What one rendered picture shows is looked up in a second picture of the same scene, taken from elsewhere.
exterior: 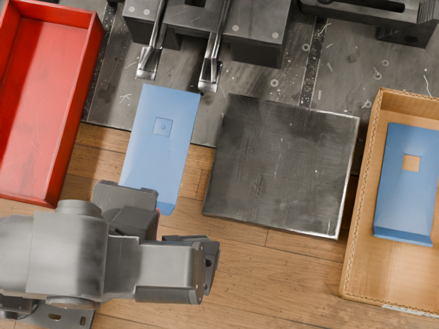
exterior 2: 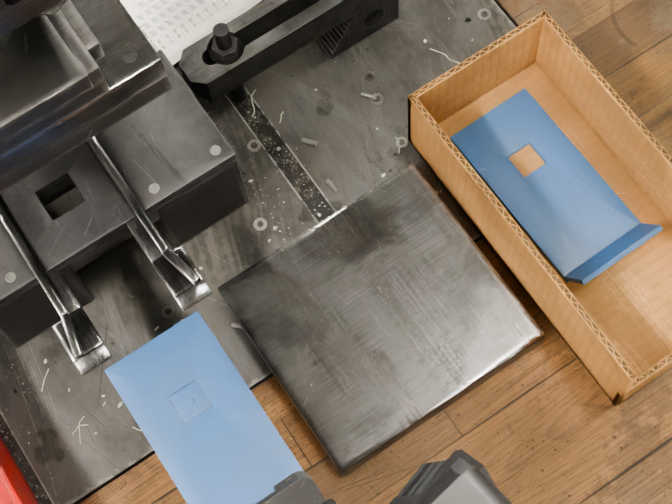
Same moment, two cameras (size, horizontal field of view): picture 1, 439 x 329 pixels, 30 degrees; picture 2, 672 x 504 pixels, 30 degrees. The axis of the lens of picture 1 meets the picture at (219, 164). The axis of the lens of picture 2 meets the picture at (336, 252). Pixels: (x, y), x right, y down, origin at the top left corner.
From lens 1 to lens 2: 22 cm
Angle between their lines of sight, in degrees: 15
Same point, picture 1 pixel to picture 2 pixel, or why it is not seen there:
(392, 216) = (574, 242)
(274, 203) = (421, 368)
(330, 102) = (353, 182)
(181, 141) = (235, 396)
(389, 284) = (656, 327)
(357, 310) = (654, 398)
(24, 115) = not seen: outside the picture
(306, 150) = (391, 263)
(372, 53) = (341, 79)
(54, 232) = not seen: outside the picture
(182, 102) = (183, 343)
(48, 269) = not seen: outside the picture
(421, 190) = (572, 180)
